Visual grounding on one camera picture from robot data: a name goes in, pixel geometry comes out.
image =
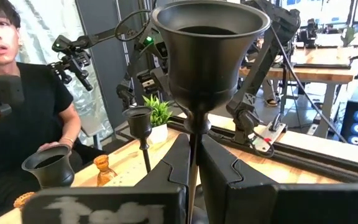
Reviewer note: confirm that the wooden workbench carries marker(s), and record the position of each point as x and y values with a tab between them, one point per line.
315	74

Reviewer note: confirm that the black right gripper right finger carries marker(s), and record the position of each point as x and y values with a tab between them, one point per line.
222	174

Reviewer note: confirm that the person's hand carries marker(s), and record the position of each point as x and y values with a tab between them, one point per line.
57	144

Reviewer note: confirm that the black metal candlestick holder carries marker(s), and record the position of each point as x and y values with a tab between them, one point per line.
207	71
53	174
139	123

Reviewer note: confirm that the small green succulent plant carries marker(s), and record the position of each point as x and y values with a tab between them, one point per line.
348	35

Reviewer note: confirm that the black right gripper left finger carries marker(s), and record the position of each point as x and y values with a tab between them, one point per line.
172	168

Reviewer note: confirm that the translucent plastic sheet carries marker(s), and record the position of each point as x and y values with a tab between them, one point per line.
89	105

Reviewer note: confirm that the grey partition panel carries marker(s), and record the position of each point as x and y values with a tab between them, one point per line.
104	77

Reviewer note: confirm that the small black robot arm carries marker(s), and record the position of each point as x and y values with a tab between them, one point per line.
308	32

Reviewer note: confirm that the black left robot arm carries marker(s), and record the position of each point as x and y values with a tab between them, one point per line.
261	65

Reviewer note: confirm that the amber glass candle holder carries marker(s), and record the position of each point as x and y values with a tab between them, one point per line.
104	174
23	200

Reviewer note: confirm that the green potted plant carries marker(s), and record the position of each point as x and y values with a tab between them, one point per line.
158	113

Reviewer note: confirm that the person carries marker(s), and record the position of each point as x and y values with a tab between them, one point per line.
270	93
26	118

